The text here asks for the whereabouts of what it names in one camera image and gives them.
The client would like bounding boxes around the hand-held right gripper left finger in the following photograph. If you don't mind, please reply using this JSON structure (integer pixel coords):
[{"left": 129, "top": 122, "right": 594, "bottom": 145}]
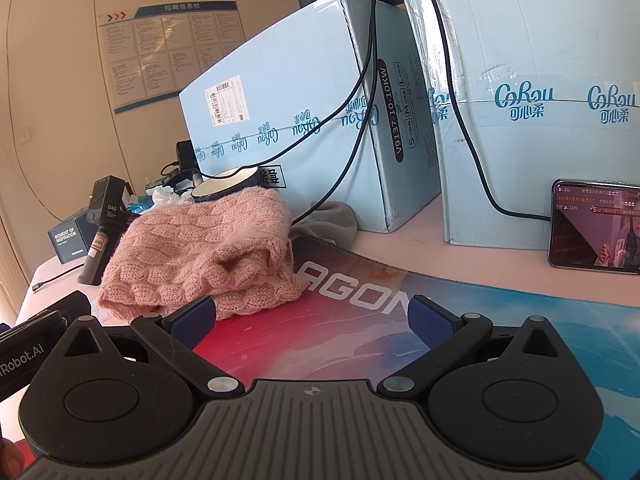
[{"left": 52, "top": 295, "right": 246, "bottom": 401}]

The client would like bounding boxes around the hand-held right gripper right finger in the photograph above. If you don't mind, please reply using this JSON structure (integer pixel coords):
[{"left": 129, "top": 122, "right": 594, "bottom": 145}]
[{"left": 376, "top": 295, "right": 571, "bottom": 401}]

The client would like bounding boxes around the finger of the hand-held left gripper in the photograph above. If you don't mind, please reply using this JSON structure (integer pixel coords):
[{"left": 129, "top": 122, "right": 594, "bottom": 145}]
[{"left": 20, "top": 289, "right": 94, "bottom": 323}]

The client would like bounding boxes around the pink knit sweater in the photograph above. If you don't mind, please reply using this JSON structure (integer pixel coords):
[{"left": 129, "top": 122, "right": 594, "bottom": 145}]
[{"left": 96, "top": 186, "right": 312, "bottom": 322}]

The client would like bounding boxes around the person's left hand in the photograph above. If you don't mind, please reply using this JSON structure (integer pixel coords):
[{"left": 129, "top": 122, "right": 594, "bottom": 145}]
[{"left": 0, "top": 437, "right": 26, "bottom": 480}]

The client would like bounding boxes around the small dark blue box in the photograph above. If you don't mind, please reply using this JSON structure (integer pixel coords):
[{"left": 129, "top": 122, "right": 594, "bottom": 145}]
[{"left": 47, "top": 212, "right": 93, "bottom": 266}]

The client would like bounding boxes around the black handheld device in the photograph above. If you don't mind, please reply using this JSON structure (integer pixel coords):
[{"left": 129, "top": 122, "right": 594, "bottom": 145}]
[{"left": 77, "top": 176, "right": 138, "bottom": 287}]

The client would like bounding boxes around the white plastic bag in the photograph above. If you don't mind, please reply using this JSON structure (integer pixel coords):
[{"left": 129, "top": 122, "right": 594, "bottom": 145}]
[{"left": 147, "top": 182, "right": 193, "bottom": 207}]

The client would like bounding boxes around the striped ceramic mug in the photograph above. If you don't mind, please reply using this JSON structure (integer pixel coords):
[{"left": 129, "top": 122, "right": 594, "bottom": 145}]
[{"left": 190, "top": 166, "right": 273, "bottom": 204}]

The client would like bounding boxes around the grey cloth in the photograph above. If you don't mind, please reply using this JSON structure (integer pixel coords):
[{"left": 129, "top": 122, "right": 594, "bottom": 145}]
[{"left": 289, "top": 201, "right": 358, "bottom": 251}]

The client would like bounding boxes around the small black device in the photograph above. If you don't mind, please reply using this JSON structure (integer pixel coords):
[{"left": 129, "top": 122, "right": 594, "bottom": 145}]
[{"left": 175, "top": 140, "right": 203, "bottom": 181}]

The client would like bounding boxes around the smartphone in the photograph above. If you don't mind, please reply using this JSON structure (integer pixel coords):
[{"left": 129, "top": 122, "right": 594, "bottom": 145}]
[{"left": 547, "top": 178, "right": 640, "bottom": 276}]

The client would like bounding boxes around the light blue box with label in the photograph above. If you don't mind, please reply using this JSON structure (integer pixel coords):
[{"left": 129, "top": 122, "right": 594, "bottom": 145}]
[{"left": 178, "top": 0, "right": 442, "bottom": 233}]

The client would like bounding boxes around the large light blue cardboard box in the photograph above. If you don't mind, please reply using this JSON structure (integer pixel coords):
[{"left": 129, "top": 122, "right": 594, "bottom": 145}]
[{"left": 394, "top": 0, "right": 640, "bottom": 252}]

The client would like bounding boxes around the thin black usb cable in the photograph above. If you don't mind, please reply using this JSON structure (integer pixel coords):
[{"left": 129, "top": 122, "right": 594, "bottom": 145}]
[{"left": 31, "top": 266, "right": 81, "bottom": 295}]

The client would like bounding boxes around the black phone charging cable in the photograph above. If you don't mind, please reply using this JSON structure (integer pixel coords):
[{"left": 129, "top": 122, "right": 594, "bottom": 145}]
[{"left": 412, "top": 0, "right": 553, "bottom": 222}]

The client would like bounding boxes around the wall notice board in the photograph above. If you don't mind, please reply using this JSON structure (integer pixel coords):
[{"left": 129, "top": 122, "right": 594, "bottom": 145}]
[{"left": 97, "top": 1, "right": 247, "bottom": 115}]

